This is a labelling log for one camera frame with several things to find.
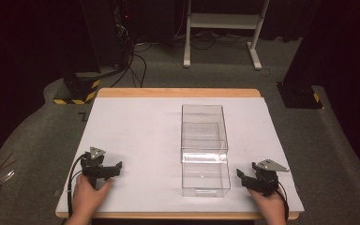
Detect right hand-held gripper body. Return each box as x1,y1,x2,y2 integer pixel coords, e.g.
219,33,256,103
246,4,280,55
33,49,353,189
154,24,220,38
241,158,291,197

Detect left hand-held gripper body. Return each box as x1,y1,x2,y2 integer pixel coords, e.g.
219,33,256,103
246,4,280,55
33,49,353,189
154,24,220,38
80,146,114,189

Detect person's right hand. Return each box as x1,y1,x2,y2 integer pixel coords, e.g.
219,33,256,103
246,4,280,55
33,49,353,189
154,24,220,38
247,187,288,225

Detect person's left hand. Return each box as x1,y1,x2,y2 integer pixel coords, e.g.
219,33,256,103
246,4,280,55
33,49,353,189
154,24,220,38
71,173,114,221

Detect clear plastic drawer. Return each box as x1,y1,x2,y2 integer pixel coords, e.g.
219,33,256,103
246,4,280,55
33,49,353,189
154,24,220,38
180,121,232,199

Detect white table cover sheet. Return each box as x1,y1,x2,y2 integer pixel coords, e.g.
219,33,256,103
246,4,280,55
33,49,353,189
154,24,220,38
55,97,306,218

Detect clear plastic drawer case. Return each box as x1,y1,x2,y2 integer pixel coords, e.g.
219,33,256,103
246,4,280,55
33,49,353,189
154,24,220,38
180,104,230,164

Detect black stand with striped base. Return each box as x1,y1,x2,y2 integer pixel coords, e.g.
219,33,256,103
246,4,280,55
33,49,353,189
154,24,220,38
52,0,129,106

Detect black stand with dark base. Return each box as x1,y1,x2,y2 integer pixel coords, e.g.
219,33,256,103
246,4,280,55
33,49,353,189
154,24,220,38
276,0,354,110

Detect wooden table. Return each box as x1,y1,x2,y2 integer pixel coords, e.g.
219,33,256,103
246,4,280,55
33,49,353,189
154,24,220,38
54,87,306,221

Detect dark equipment tower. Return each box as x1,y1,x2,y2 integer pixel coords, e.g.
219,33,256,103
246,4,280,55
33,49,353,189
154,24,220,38
112,0,136,68

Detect white metal stand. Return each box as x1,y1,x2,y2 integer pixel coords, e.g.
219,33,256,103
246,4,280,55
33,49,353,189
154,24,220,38
182,0,270,71

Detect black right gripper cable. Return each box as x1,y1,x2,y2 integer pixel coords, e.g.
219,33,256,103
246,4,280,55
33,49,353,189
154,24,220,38
276,181,291,221

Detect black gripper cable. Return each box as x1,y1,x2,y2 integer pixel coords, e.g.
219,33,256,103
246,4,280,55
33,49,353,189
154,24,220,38
67,152,90,218
276,181,291,221

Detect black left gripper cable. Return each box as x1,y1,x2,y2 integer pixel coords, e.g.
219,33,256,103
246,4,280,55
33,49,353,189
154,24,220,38
67,152,90,218

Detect black floor cables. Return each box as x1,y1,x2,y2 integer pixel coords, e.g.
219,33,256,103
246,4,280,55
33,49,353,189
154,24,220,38
110,40,154,89

